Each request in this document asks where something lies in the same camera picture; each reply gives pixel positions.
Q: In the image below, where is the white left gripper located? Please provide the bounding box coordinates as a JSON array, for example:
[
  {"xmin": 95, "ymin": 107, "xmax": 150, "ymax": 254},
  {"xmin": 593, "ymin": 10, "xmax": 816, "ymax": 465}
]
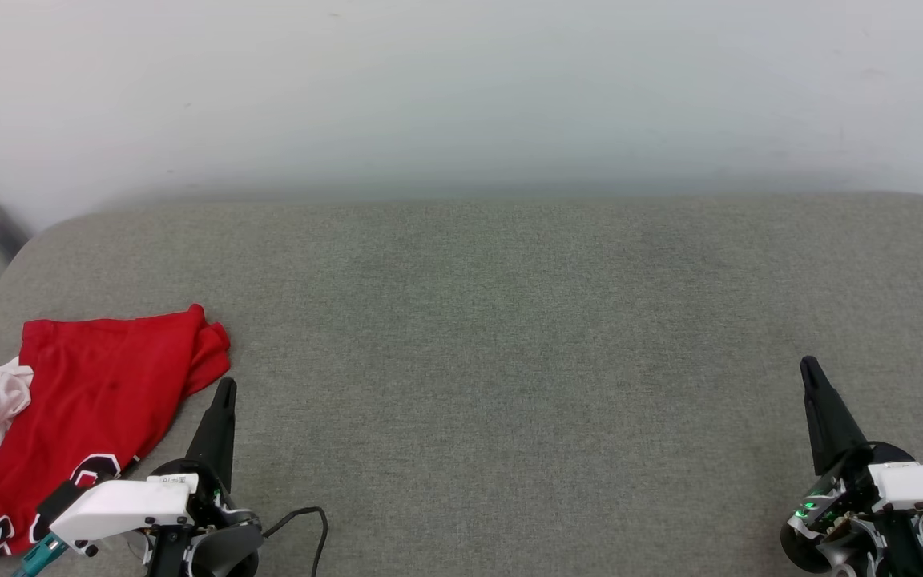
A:
[{"xmin": 49, "ymin": 377, "xmax": 264, "ymax": 555}]

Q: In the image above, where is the red basketball jersey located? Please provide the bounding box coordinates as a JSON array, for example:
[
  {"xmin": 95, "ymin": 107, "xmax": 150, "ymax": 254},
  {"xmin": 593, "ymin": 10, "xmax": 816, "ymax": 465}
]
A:
[{"xmin": 0, "ymin": 303, "xmax": 232, "ymax": 559}]

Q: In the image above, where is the thin black cable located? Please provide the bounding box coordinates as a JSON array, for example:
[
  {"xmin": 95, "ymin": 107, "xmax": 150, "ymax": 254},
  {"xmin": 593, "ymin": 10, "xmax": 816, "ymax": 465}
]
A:
[{"xmin": 261, "ymin": 506, "xmax": 329, "ymax": 577}]

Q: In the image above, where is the teal cable connector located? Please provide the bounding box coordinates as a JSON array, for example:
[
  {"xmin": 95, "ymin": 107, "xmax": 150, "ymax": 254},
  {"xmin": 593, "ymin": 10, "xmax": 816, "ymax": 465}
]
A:
[{"xmin": 13, "ymin": 533, "xmax": 70, "ymax": 577}]

